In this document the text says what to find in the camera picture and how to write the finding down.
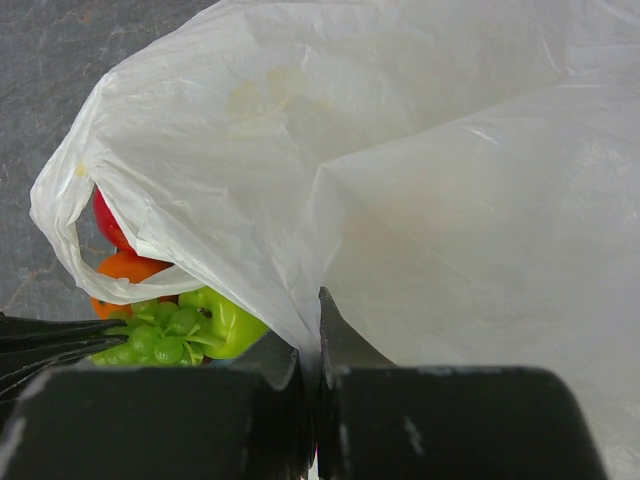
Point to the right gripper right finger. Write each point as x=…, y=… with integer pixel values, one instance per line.
x=378, y=420

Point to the green grapes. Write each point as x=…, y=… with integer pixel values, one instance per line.
x=159, y=334

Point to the red apple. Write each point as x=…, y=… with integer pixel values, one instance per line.
x=108, y=225

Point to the white plastic bag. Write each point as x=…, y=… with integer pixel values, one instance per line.
x=463, y=176

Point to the green apple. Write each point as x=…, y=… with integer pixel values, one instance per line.
x=225, y=329

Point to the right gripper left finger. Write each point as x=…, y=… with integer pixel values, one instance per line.
x=243, y=419

